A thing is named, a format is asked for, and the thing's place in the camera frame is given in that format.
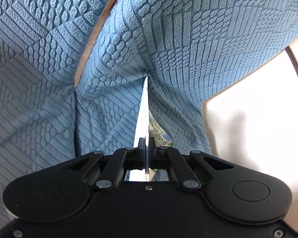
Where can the blue textured seat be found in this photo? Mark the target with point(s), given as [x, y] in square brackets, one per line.
[27, 67]
[188, 42]

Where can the white photo cover notebook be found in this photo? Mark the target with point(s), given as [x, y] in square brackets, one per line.
[144, 109]

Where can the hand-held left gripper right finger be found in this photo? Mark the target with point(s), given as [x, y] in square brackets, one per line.
[152, 148]

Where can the grey metal rail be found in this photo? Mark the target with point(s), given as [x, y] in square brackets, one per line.
[296, 65]

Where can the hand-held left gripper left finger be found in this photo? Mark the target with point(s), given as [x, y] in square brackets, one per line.
[140, 148]

